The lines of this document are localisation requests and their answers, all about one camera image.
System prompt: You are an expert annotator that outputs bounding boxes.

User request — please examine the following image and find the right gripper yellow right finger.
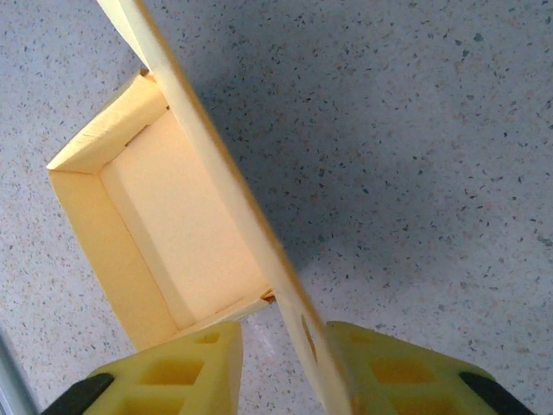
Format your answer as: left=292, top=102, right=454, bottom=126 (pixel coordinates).
left=324, top=320, right=537, bottom=415

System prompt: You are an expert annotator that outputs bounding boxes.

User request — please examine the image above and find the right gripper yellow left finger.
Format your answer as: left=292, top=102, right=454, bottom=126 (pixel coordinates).
left=41, top=320, right=244, bottom=415

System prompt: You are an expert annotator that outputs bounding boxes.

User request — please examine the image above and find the yellow paper box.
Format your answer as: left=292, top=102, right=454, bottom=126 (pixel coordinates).
left=46, top=0, right=359, bottom=415

